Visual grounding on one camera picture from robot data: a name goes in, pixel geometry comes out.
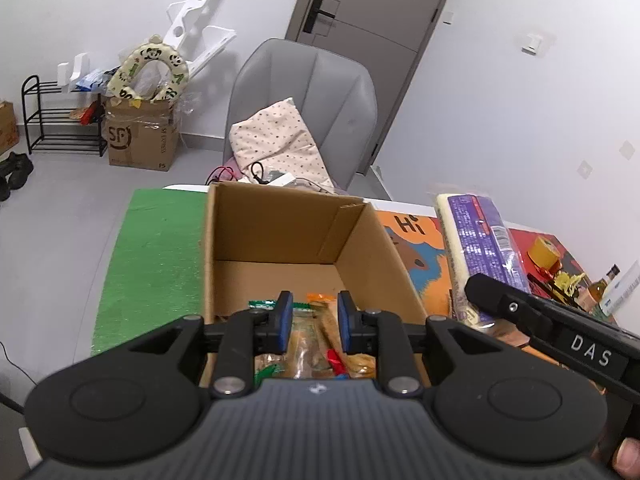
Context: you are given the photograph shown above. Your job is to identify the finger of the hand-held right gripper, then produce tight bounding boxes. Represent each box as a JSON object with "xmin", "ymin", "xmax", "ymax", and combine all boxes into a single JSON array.
[{"xmin": 464, "ymin": 272, "xmax": 640, "ymax": 403}]

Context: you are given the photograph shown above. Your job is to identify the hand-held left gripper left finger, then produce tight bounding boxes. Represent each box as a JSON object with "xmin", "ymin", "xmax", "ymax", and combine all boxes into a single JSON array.
[{"xmin": 127, "ymin": 290, "xmax": 293, "ymax": 396}]

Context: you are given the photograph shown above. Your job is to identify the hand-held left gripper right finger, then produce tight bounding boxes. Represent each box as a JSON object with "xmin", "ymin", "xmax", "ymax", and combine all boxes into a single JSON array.
[{"xmin": 337, "ymin": 290, "xmax": 506, "ymax": 396}]

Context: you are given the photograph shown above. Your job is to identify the beige biscuit packet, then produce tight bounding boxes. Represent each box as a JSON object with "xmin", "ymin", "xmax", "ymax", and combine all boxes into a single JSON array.
[{"xmin": 290, "ymin": 305, "xmax": 341, "ymax": 380}]

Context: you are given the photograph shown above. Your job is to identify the red yellow snack packet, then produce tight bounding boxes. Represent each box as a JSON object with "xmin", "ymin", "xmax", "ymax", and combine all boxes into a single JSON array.
[{"xmin": 325, "ymin": 347, "xmax": 376, "ymax": 380}]

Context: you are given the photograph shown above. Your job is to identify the purple label wafer packet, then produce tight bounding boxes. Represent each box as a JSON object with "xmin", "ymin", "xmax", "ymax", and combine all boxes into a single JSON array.
[{"xmin": 435, "ymin": 192, "xmax": 532, "ymax": 328}]

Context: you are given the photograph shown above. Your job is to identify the person's right hand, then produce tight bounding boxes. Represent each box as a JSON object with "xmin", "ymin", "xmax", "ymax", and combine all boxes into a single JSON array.
[{"xmin": 612, "ymin": 437, "xmax": 640, "ymax": 478}]

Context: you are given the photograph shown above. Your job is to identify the yellow green tape dispenser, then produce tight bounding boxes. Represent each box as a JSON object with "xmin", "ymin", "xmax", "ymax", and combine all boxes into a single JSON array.
[{"xmin": 550, "ymin": 270, "xmax": 586, "ymax": 301}]

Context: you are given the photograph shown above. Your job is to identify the brown glass bottle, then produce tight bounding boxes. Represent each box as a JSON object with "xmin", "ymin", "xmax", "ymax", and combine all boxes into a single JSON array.
[{"xmin": 587, "ymin": 264, "xmax": 621, "ymax": 311}]

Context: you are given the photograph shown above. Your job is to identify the yellow tape roll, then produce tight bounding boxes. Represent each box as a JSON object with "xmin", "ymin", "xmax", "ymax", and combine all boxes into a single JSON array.
[{"xmin": 529, "ymin": 236, "xmax": 563, "ymax": 271}]

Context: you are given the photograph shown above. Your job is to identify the white spray bottle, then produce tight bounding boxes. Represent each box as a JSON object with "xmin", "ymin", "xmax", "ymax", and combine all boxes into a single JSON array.
[{"xmin": 600, "ymin": 260, "xmax": 640, "ymax": 318}]

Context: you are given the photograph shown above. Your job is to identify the green mat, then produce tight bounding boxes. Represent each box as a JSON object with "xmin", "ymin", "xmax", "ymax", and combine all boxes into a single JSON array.
[{"xmin": 90, "ymin": 187, "xmax": 208, "ymax": 361}]

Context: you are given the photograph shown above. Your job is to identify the polka dot pillow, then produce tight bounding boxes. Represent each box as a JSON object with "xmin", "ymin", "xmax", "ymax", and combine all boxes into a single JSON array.
[{"xmin": 229, "ymin": 97, "xmax": 333, "ymax": 188}]

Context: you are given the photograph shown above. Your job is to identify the taped cardboard box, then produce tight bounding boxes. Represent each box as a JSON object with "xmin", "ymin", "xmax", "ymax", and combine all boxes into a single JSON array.
[{"xmin": 102, "ymin": 97, "xmax": 180, "ymax": 172}]

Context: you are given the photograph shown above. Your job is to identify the grey chair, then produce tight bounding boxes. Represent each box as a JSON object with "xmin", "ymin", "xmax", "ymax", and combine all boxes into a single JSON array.
[{"xmin": 222, "ymin": 38, "xmax": 378, "ymax": 196}]

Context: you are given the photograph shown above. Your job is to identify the blue plastic bag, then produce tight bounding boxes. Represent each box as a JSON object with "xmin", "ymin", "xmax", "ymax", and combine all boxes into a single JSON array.
[{"xmin": 80, "ymin": 69, "xmax": 113, "ymax": 92}]

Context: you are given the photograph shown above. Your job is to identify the black shoes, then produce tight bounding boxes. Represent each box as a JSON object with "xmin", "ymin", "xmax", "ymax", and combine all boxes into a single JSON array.
[{"xmin": 0, "ymin": 152, "xmax": 35, "ymax": 202}]

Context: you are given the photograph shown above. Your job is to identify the white plastic rack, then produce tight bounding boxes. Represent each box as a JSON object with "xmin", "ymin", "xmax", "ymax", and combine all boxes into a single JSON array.
[{"xmin": 162, "ymin": 0, "xmax": 237, "ymax": 78}]

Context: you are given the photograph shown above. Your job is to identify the grey door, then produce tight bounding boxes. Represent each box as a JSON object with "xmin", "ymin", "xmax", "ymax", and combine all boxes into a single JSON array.
[{"xmin": 285, "ymin": 0, "xmax": 463, "ymax": 168}]

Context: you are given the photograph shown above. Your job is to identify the black shoe rack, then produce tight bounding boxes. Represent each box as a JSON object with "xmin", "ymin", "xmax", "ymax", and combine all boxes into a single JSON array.
[{"xmin": 21, "ymin": 75, "xmax": 108, "ymax": 157}]

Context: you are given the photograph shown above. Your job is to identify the small brown cardboard box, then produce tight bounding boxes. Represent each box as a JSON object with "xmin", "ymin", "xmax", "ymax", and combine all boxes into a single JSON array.
[{"xmin": 0, "ymin": 101, "xmax": 18, "ymax": 156}]

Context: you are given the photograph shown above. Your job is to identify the red cable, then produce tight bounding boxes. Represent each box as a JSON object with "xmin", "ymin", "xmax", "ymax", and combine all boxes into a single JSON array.
[{"xmin": 206, "ymin": 165, "xmax": 241, "ymax": 183}]

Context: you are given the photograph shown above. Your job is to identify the black floor cable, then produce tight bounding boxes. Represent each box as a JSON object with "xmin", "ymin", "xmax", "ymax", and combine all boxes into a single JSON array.
[{"xmin": 0, "ymin": 342, "xmax": 26, "ymax": 411}]

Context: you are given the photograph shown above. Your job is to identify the panda print cushion ring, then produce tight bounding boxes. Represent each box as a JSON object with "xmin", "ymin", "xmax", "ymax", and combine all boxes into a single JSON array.
[{"xmin": 107, "ymin": 34, "xmax": 190, "ymax": 106}]

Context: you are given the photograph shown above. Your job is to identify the black door handle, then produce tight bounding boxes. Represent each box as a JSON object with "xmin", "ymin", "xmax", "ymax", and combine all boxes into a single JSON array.
[{"xmin": 304, "ymin": 0, "xmax": 337, "ymax": 37}]

